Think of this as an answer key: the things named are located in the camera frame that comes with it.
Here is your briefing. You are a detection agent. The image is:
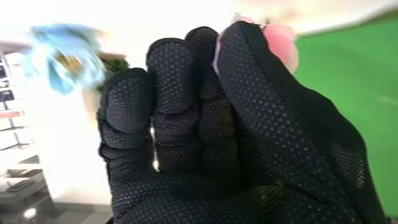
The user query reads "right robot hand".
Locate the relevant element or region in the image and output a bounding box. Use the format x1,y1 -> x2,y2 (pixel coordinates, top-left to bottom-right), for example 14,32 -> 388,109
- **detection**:
95,20 -> 388,224

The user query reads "blue flower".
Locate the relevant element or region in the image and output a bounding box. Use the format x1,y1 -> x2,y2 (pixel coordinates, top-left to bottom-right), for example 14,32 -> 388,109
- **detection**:
22,23 -> 109,95

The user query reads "pink flower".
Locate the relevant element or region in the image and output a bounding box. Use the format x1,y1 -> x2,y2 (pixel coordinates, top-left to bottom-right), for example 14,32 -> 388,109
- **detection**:
211,13 -> 300,74

